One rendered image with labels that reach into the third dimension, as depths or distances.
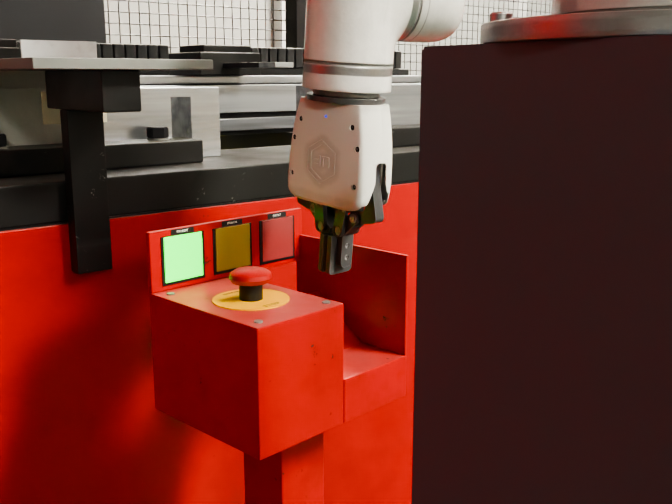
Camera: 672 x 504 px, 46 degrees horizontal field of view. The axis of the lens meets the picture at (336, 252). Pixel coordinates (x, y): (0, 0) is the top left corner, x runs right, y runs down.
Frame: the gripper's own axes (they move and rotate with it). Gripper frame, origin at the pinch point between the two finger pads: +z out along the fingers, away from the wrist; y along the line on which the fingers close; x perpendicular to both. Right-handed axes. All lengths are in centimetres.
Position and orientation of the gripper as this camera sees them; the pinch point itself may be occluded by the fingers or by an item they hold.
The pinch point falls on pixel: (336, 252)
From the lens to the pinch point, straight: 79.9
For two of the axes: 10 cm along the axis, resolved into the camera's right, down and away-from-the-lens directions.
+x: 6.9, -1.6, 7.1
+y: 7.2, 2.3, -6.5
